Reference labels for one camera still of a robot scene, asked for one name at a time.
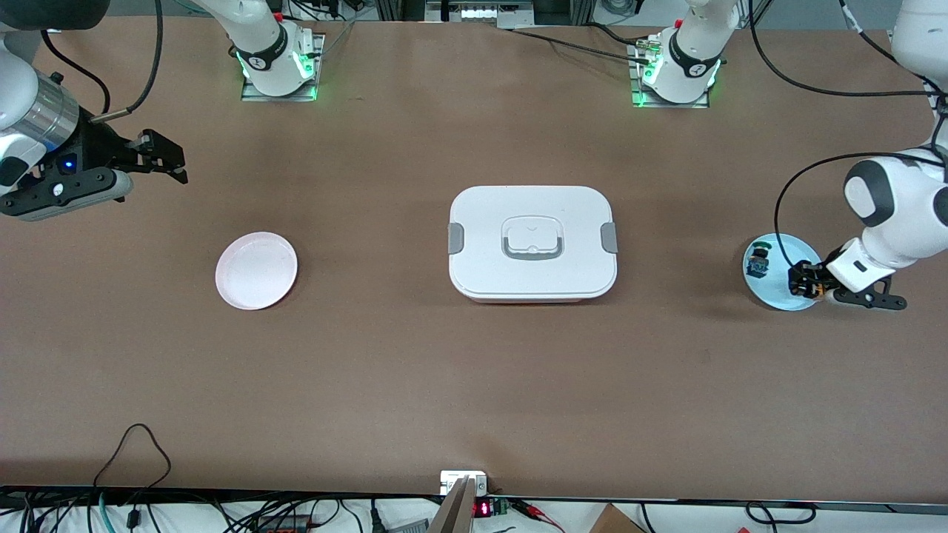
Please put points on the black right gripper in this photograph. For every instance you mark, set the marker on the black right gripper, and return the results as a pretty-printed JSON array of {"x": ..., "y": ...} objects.
[{"x": 95, "y": 146}]

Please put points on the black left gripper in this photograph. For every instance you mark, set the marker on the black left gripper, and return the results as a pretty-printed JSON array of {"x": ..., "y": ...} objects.
[{"x": 806, "y": 279}]

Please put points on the orange black push-button switch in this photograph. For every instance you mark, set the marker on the orange black push-button switch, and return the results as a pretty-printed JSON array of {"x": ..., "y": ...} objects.
[{"x": 816, "y": 290}]

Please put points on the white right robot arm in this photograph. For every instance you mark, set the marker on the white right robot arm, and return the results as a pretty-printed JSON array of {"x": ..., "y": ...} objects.
[{"x": 263, "y": 44}]

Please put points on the light blue round plate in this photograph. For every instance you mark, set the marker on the light blue round plate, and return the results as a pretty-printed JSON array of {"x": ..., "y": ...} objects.
[{"x": 778, "y": 285}]

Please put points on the pink round plate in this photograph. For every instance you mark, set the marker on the pink round plate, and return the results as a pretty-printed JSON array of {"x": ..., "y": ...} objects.
[{"x": 255, "y": 270}]

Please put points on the brown cardboard piece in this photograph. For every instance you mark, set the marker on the brown cardboard piece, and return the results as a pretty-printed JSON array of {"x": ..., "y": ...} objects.
[{"x": 615, "y": 522}]

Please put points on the white lunch box grey latches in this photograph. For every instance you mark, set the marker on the white lunch box grey latches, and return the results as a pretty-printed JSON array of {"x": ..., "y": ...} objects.
[{"x": 481, "y": 222}]

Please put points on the red clip test leads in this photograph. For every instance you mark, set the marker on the red clip test leads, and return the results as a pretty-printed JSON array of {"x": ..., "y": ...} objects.
[{"x": 533, "y": 509}]

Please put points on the red digit display module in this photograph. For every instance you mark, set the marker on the red digit display module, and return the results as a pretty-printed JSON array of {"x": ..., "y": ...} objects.
[{"x": 483, "y": 509}]

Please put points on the small white box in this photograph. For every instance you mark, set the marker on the small white box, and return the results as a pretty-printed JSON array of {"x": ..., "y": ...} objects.
[{"x": 452, "y": 480}]

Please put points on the wooden slat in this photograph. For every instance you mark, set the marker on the wooden slat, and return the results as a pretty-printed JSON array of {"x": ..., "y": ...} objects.
[{"x": 455, "y": 511}]

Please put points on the blue green push-button switch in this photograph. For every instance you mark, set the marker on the blue green push-button switch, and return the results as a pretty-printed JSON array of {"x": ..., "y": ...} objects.
[{"x": 757, "y": 263}]

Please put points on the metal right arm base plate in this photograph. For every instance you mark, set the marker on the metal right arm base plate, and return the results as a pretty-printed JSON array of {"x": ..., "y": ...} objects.
[{"x": 248, "y": 92}]

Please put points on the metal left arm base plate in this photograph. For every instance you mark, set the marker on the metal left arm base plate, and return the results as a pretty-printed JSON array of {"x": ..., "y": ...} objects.
[{"x": 670, "y": 104}]

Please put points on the metal frame equipment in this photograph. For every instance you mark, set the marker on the metal frame equipment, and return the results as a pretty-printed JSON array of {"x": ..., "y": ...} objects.
[{"x": 478, "y": 13}]

